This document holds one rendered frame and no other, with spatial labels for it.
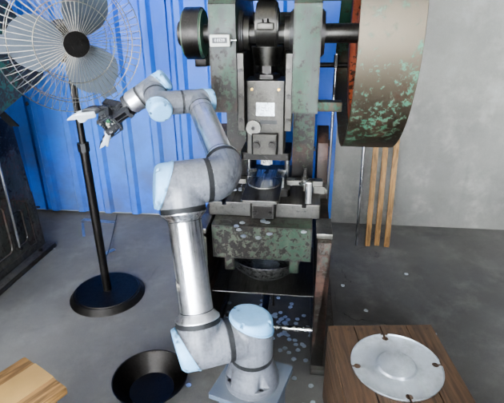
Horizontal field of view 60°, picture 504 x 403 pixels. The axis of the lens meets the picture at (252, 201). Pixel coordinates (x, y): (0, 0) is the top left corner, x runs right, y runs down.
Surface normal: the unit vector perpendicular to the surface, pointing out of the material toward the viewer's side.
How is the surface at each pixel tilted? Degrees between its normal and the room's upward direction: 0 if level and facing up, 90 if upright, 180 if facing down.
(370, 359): 0
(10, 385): 0
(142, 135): 90
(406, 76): 104
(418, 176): 90
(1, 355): 0
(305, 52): 90
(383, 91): 109
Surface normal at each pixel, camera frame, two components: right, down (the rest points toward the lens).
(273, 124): -0.11, 0.40
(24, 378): -0.01, -0.91
